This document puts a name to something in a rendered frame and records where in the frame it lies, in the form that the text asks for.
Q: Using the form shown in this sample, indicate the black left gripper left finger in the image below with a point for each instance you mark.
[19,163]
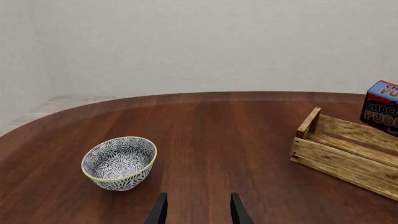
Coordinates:
[159,212]

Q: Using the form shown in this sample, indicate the chocolate pudding box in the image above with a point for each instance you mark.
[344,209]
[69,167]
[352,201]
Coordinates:
[382,109]

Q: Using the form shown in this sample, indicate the black and white patterned bowl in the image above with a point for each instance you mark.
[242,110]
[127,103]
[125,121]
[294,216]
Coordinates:
[119,161]

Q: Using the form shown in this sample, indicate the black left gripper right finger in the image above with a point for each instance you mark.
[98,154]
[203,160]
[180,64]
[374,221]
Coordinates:
[238,212]

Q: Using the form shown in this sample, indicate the wooden slat tray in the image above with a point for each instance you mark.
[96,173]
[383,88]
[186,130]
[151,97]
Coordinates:
[348,149]

